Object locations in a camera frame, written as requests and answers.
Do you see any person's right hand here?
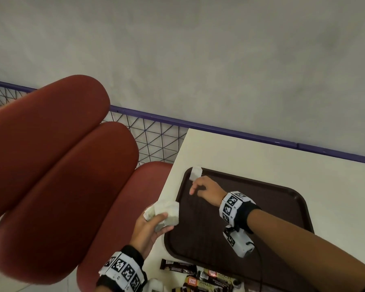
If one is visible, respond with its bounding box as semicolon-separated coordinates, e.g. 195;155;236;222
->
189;175;229;208

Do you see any person's left hand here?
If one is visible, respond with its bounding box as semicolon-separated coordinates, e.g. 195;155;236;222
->
129;206;174;259

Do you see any bunch of white tea bags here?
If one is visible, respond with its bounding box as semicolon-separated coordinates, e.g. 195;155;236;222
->
143;200;180;233

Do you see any pile of coffee stick sachets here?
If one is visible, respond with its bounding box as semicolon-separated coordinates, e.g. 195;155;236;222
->
160;258;244;292

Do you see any brown plastic tray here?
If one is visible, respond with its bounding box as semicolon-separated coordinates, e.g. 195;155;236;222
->
164;167;316;292

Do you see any person's right forearm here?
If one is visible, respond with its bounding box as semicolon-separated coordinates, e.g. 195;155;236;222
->
246;208;365;292

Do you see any right marker wristband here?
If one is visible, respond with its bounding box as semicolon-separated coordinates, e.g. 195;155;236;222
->
219;191;261;234

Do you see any marker wristband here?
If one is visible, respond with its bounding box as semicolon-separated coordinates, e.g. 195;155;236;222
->
219;191;261;234
96;245;148;292

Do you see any left marker wristband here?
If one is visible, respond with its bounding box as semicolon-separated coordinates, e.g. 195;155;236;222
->
96;245;148;292

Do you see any red padded chair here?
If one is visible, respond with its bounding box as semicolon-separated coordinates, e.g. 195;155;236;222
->
0;75;174;292

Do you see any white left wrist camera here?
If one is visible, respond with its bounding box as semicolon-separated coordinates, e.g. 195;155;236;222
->
143;278;171;292

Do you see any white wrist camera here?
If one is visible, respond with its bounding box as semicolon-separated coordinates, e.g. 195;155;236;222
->
222;226;256;258
143;278;171;292

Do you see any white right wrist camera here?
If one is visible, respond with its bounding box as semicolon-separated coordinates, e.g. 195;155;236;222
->
222;226;256;258

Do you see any purple wire fence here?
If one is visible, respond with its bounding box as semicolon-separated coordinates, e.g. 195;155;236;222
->
0;78;365;167

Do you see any black camera cable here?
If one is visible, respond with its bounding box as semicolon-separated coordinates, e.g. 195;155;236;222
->
251;248;264;292

